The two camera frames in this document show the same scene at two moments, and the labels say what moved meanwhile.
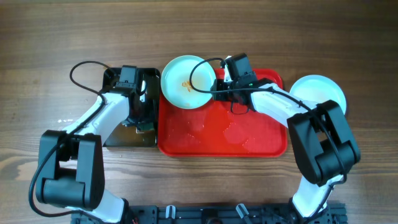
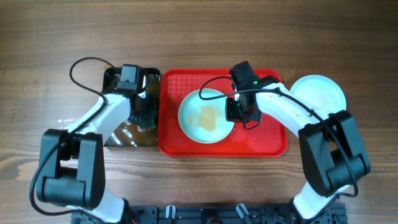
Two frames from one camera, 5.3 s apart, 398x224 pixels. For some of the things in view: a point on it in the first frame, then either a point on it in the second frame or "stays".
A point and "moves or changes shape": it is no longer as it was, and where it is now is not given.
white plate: x=186 y=82 → x=202 y=116
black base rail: x=217 y=213 stays
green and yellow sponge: x=145 y=127 moves or changes shape
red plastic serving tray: x=212 y=130 stays
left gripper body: x=145 y=113 stays
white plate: x=318 y=89 stays
